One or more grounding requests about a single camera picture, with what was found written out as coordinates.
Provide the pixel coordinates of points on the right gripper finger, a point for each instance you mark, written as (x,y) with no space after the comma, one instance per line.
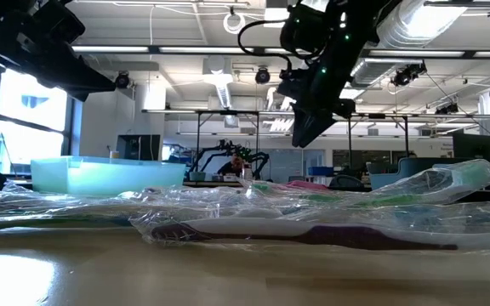
(306,125)

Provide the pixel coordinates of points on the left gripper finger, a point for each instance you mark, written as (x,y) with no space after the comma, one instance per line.
(75,81)

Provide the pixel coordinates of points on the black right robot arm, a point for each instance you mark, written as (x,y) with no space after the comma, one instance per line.
(334,34)

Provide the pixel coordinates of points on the white ceiling louvre panels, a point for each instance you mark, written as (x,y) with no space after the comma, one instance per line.
(281,123)

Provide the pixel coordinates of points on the blue storage crate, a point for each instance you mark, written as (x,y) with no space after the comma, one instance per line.
(319,171)

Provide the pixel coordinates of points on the magenta microfibre cloth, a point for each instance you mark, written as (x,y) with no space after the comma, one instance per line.
(304,185)

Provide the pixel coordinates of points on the person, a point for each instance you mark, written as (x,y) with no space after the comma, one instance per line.
(234,163)

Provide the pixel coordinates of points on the dark computer monitor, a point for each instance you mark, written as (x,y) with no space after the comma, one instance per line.
(138,146)
(474,149)

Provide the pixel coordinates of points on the light teal translucent tray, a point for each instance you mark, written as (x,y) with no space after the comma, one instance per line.
(100,178)

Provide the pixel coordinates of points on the grey-blue plastic bin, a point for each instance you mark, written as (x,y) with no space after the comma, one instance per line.
(398,174)

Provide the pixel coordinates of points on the ceiling light strip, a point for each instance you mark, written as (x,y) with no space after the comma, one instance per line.
(206,50)

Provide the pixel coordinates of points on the black ceiling camera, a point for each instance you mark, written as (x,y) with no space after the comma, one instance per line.
(447,109)
(122,81)
(262,76)

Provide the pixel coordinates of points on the black gantry frame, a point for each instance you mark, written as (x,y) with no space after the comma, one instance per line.
(228,112)

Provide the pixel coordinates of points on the black ceiling camera rig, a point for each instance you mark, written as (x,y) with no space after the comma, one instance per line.
(406,75)

